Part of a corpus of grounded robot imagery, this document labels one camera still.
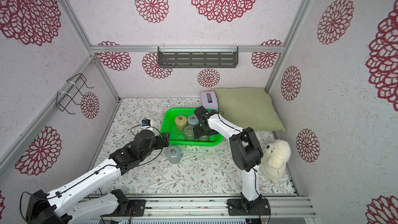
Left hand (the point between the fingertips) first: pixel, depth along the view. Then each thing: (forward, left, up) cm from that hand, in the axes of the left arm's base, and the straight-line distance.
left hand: (162, 135), depth 79 cm
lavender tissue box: (+33, -26, -9) cm, 43 cm away
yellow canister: (+16, -8, -10) cm, 21 cm away
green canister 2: (+5, -22, -13) cm, 26 cm away
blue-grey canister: (-6, -5, -10) cm, 12 cm away
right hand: (+10, -22, -12) cm, 27 cm away
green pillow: (+26, -51, -8) cm, 58 cm away
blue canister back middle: (+17, -15, -10) cm, 25 cm away
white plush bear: (-12, -54, +1) cm, 56 cm away
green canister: (+8, -13, -11) cm, 19 cm away
